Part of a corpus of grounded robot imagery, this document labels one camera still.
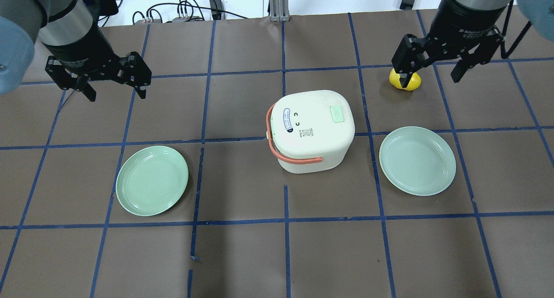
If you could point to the green plate right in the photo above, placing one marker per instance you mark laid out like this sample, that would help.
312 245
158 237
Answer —
417 161

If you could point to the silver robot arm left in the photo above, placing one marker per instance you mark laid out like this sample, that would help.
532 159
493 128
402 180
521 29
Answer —
53 22

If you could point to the aluminium frame post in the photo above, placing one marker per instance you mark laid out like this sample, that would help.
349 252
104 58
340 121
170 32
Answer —
279 10

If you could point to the green plate left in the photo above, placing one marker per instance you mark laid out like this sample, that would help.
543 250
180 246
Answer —
151 181

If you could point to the yellow lemon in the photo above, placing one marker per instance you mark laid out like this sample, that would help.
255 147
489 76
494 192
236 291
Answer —
414 83

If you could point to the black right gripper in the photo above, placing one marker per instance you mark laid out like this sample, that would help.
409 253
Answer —
465 22

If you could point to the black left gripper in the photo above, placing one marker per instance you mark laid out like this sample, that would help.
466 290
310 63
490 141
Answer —
84 48

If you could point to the green plate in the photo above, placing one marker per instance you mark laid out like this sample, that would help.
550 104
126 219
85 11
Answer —
151 181
417 161

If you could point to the cream rice cooker orange handle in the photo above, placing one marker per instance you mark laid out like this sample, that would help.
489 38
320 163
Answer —
310 131

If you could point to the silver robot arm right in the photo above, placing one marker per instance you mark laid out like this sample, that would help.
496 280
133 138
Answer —
538 12

